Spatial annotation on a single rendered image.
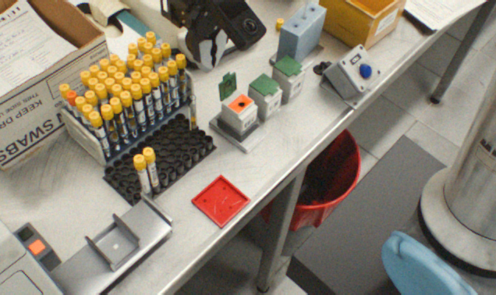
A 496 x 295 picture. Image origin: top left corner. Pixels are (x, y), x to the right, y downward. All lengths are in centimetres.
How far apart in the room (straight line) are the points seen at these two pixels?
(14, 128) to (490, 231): 66
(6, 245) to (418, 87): 203
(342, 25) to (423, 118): 122
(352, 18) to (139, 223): 57
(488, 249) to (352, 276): 26
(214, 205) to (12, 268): 36
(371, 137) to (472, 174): 163
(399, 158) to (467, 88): 164
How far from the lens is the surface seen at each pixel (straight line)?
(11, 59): 94
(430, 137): 212
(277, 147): 83
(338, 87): 91
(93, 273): 70
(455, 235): 45
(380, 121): 209
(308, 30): 91
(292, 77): 86
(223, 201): 77
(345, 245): 68
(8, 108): 78
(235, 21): 65
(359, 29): 99
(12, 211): 82
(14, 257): 48
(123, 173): 78
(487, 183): 40
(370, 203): 72
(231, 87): 79
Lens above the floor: 155
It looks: 54 degrees down
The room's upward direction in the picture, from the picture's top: 6 degrees clockwise
